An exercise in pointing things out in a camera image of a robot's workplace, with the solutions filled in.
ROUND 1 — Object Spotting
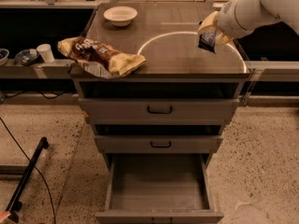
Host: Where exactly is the grey top drawer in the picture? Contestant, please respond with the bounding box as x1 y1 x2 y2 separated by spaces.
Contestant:
79 98 239 125

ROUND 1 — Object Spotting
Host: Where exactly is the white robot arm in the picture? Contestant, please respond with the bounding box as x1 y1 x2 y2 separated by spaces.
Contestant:
198 0 299 52

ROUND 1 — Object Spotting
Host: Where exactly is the small dark blue bowl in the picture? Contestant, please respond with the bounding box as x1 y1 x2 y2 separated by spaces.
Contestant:
15 49 40 66

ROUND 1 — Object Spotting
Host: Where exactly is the grey side shelf rail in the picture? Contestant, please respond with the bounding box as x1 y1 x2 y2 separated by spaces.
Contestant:
0 59 73 79

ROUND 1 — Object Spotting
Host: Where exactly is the black floor cable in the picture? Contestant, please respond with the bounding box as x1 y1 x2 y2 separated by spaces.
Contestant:
0 117 58 224

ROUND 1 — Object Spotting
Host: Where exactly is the brown yellow chip bag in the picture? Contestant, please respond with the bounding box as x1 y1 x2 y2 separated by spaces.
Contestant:
57 36 146 79

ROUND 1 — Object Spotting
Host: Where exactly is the white ceramic bowl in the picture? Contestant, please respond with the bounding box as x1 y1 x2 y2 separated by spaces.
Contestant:
104 7 137 27

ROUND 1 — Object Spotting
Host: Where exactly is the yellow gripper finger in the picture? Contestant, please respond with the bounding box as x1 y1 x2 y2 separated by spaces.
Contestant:
215 33 233 46
197 11 219 35

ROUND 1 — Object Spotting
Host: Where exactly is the grey open bottom drawer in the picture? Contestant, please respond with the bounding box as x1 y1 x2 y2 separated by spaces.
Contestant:
95 154 223 224

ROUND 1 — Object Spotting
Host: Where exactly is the blue bowl at edge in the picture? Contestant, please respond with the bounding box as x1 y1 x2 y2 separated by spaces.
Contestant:
0 49 9 66

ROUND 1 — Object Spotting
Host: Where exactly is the grey middle drawer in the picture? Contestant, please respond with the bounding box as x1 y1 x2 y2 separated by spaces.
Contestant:
94 135 222 154

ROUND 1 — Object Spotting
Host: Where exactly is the white paper cup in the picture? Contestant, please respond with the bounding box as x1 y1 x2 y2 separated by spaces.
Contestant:
36 44 54 63

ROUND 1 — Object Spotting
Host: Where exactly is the grey drawer cabinet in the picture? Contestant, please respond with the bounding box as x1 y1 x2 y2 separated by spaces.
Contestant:
68 1 252 224

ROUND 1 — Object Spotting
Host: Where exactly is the black metal stand leg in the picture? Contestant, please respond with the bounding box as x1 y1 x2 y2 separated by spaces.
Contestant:
7 137 49 214

